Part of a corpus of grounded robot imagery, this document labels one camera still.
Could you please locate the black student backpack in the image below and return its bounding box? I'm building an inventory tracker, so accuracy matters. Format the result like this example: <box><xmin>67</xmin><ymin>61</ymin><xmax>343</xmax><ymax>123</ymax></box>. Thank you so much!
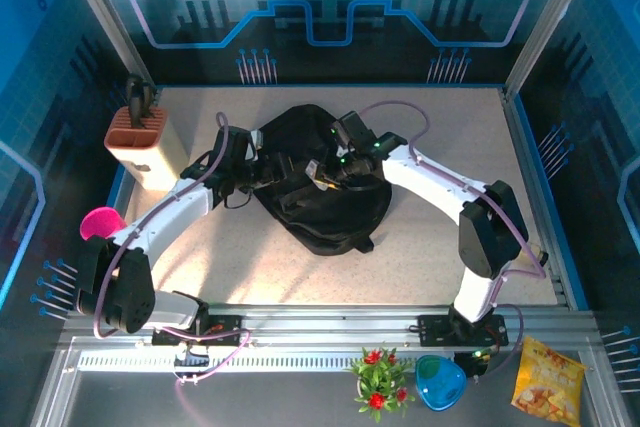
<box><xmin>252</xmin><ymin>103</ymin><xmax>394</xmax><ymax>257</ymax></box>

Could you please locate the yellow chips bag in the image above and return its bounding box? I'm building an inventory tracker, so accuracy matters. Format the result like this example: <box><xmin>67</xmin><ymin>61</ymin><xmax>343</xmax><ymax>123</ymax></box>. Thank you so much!
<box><xmin>509</xmin><ymin>336</ymin><xmax>587</xmax><ymax>424</ymax></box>

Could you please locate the white knife block brown top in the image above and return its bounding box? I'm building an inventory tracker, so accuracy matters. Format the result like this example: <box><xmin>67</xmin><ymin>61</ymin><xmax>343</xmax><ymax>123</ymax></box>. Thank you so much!
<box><xmin>103</xmin><ymin>106</ymin><xmax>184</xmax><ymax>192</ymax></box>

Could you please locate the pink plastic goblet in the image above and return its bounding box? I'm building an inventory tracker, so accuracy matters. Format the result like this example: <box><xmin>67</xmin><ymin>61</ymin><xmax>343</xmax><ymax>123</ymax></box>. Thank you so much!
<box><xmin>79</xmin><ymin>205</ymin><xmax>125</xmax><ymax>242</ymax></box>

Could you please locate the artificial plant with red flowers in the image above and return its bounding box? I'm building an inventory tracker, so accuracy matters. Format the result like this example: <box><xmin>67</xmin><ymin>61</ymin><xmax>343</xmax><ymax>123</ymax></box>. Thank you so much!
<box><xmin>346</xmin><ymin>344</ymin><xmax>417</xmax><ymax>423</ymax></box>

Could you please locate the blue plastic bowl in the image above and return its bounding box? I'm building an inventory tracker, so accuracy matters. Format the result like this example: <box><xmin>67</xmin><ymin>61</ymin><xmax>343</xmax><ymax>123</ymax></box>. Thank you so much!
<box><xmin>414</xmin><ymin>354</ymin><xmax>468</xmax><ymax>413</ymax></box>

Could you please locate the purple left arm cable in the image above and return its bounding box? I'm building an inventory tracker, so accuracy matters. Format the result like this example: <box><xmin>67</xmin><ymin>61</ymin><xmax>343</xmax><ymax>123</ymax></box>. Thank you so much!
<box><xmin>94</xmin><ymin>111</ymin><xmax>254</xmax><ymax>416</ymax></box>

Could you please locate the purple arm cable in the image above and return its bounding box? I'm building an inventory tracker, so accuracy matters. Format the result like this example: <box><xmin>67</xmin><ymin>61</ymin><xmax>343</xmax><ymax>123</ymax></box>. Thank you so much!
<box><xmin>357</xmin><ymin>99</ymin><xmax>549</xmax><ymax>378</ymax></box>
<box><xmin>94</xmin><ymin>111</ymin><xmax>254</xmax><ymax>416</ymax></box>

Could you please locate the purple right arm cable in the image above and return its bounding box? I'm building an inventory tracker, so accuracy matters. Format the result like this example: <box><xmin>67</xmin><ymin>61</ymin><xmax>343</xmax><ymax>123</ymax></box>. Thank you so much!
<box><xmin>357</xmin><ymin>99</ymin><xmax>549</xmax><ymax>378</ymax></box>

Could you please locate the black-handled knife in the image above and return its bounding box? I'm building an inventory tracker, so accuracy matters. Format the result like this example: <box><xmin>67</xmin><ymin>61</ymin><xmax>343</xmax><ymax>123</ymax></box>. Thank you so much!
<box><xmin>124</xmin><ymin>74</ymin><xmax>146</xmax><ymax>128</ymax></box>
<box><xmin>141</xmin><ymin>84</ymin><xmax>156</xmax><ymax>121</ymax></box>

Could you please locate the aluminium mounting rail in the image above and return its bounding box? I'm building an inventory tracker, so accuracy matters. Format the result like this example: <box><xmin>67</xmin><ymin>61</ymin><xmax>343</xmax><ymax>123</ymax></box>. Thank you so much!
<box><xmin>62</xmin><ymin>302</ymin><xmax>599</xmax><ymax>348</ymax></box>

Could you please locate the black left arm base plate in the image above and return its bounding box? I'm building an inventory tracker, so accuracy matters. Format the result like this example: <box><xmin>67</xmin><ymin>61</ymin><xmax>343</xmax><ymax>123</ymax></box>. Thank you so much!
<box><xmin>151</xmin><ymin>314</ymin><xmax>245</xmax><ymax>348</ymax></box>

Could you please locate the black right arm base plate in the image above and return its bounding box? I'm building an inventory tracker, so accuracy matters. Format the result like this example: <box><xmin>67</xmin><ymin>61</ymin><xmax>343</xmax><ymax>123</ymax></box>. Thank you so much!
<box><xmin>417</xmin><ymin>313</ymin><xmax>511</xmax><ymax>348</ymax></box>

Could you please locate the aluminium side rail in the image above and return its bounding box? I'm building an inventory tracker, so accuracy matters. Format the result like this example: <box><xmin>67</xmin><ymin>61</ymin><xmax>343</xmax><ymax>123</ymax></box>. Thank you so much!
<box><xmin>499</xmin><ymin>87</ymin><xmax>576</xmax><ymax>306</ymax></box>

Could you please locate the aluminium frame post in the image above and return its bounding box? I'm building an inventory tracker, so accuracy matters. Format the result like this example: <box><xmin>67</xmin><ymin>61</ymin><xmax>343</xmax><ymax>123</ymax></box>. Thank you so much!
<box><xmin>54</xmin><ymin>0</ymin><xmax>156</xmax><ymax>93</ymax></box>
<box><xmin>503</xmin><ymin>0</ymin><xmax>609</xmax><ymax>96</ymax></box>

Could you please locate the slotted metal cable duct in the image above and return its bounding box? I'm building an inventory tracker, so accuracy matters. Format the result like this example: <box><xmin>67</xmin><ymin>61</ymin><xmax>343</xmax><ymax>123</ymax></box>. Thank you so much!
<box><xmin>77</xmin><ymin>352</ymin><xmax>364</xmax><ymax>373</ymax></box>

